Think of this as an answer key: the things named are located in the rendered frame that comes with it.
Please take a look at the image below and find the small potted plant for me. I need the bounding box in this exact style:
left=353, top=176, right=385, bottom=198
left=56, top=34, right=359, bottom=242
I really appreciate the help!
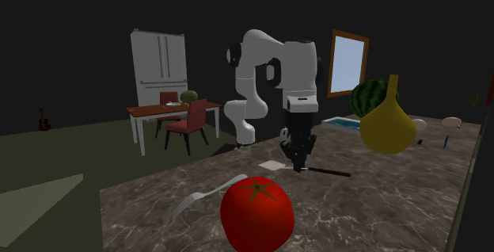
left=466, top=93, right=485, bottom=110

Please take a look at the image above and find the wooden dining table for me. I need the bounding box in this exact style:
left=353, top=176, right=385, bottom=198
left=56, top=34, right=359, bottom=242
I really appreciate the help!
left=127, top=101, right=222, bottom=157

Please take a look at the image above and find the wood framed window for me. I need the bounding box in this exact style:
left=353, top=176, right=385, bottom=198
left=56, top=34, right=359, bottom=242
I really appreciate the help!
left=327, top=29, right=370, bottom=98

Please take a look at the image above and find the green striped watermelon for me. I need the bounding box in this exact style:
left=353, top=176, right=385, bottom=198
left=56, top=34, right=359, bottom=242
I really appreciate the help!
left=349, top=78, right=401, bottom=119

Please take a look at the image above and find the yellow gourd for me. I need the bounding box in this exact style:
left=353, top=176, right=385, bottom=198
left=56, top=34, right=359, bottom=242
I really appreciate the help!
left=359, top=74, right=418, bottom=155

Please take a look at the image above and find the small green melon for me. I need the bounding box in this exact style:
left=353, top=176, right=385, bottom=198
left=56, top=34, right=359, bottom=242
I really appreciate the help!
left=179, top=90, right=200, bottom=104

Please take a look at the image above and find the red dining chair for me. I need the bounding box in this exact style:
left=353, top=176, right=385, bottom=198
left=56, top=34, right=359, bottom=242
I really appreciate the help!
left=154, top=90, right=182, bottom=139
left=164, top=98, right=210, bottom=157

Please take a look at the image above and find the silver fork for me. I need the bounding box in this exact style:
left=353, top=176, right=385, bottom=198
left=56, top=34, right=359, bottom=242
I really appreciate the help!
left=169, top=174, right=249, bottom=220

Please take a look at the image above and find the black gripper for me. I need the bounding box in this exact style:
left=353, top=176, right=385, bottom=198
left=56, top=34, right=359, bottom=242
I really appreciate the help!
left=280, top=111, right=318, bottom=174

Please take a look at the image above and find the spatula with dark handle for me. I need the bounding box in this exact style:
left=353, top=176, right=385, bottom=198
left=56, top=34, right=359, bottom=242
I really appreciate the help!
left=258, top=159, right=352, bottom=178

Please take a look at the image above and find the kitchen sink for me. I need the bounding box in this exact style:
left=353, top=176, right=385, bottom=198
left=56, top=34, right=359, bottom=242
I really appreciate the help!
left=321, top=116, right=363, bottom=134

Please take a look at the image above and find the red tomato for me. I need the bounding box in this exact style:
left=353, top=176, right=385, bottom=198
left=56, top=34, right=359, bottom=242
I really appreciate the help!
left=219, top=177, right=295, bottom=252

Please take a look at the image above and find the white refrigerator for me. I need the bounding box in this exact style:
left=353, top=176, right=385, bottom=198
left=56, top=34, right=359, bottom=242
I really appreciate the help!
left=130, top=29, right=189, bottom=107

